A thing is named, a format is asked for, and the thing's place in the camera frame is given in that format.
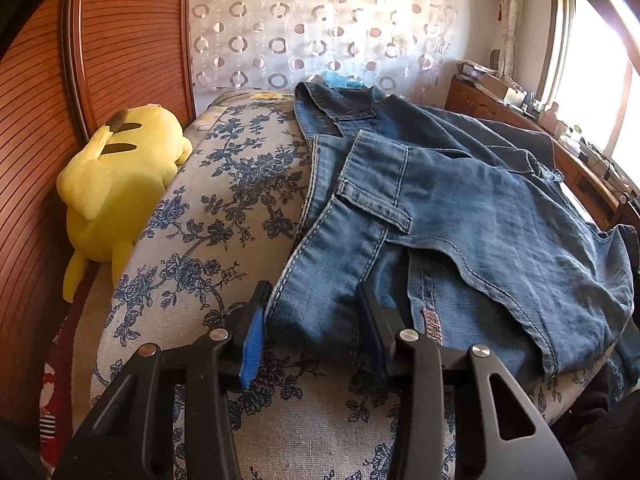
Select blue floral bed sheet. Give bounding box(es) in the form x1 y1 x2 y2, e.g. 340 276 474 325
93 84 636 479

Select wooden side cabinet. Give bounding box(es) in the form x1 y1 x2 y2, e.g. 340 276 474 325
445 76 639 230

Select white circle-patterned curtain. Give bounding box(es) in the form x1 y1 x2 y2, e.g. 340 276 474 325
189 0 498 108

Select window with wooden frame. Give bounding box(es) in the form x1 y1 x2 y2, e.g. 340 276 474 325
540 0 639 174

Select blue denim jeans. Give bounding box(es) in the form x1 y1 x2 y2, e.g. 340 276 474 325
266 82 639 388

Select cardboard box on cabinet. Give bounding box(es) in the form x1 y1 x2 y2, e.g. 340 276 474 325
480 74 526 107

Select wooden slatted headboard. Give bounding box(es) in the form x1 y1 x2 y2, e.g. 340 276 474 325
1 0 195 446

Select blue box by curtain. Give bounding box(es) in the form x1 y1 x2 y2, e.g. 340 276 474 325
322 72 364 89

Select yellow Pikachu plush toy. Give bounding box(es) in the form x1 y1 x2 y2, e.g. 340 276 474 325
56 104 192 302

